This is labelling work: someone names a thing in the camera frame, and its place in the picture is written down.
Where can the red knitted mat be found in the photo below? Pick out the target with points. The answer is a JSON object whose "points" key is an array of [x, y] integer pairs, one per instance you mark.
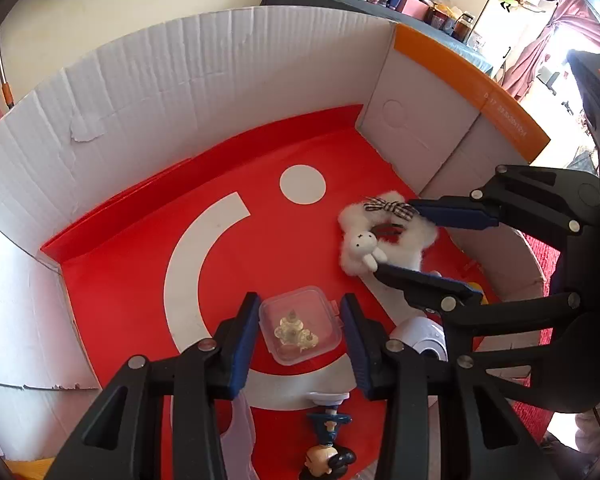
{"points": [[545, 260]]}

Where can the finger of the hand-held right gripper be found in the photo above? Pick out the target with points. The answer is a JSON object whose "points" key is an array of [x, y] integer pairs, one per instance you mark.
{"points": [[420, 282], [455, 215]]}

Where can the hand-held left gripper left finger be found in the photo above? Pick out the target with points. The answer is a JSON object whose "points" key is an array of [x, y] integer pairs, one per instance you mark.
{"points": [[242, 345]]}

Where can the white wardrobe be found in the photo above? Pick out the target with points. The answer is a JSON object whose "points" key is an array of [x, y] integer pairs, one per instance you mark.
{"points": [[500, 25]]}

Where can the yellow rubber toy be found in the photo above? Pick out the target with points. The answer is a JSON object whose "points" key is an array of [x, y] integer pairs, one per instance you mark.
{"points": [[477, 290]]}

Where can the silver mop pole orange ends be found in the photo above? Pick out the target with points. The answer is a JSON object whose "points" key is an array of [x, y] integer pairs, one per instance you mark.
{"points": [[2, 80]]}

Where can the small white bunny clip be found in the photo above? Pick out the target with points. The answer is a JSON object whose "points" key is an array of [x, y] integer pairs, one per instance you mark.
{"points": [[364, 247]]}

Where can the black-haired blue figurine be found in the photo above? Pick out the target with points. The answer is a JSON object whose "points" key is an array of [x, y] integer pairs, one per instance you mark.
{"points": [[325, 460]]}

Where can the pink curtain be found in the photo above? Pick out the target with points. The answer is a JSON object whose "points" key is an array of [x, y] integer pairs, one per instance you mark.
{"points": [[535, 55]]}

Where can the orange and white cardboard box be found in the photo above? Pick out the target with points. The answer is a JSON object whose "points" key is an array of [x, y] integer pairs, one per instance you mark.
{"points": [[155, 85]]}

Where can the white fluffy star hair clip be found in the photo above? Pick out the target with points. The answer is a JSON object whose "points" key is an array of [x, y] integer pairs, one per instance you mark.
{"points": [[415, 245]]}

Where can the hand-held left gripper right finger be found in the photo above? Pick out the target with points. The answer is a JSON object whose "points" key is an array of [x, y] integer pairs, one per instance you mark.
{"points": [[357, 345]]}

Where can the small clear plastic box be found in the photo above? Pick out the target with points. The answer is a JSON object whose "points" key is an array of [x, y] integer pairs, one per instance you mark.
{"points": [[280, 310]]}

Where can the pink toy camera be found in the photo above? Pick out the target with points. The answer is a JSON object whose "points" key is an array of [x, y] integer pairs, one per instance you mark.
{"points": [[420, 335]]}

